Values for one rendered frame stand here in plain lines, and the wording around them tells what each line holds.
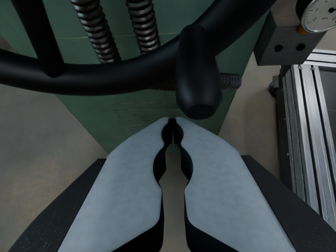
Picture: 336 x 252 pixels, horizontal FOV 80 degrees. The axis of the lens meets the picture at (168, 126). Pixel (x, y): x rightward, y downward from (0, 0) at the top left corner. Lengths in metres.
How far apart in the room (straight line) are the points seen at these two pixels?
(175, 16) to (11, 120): 1.02
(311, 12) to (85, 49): 0.35
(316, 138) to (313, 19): 0.49
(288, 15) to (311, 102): 0.50
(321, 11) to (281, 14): 0.07
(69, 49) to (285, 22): 0.36
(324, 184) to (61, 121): 1.04
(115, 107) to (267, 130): 0.68
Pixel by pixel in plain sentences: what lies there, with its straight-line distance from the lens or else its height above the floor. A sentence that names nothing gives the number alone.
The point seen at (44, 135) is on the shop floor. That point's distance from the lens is 1.09.
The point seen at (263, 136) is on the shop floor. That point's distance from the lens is 0.98.
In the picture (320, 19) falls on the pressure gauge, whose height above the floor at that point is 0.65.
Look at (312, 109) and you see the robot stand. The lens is 0.83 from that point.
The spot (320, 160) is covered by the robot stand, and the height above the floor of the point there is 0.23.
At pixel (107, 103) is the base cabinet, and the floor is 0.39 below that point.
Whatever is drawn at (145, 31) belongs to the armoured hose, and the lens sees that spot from 0.21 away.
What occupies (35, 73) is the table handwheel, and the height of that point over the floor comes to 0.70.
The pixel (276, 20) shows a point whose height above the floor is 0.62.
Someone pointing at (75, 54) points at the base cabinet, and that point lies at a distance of 0.43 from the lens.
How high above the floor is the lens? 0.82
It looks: 62 degrees down
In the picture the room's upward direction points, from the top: 5 degrees counter-clockwise
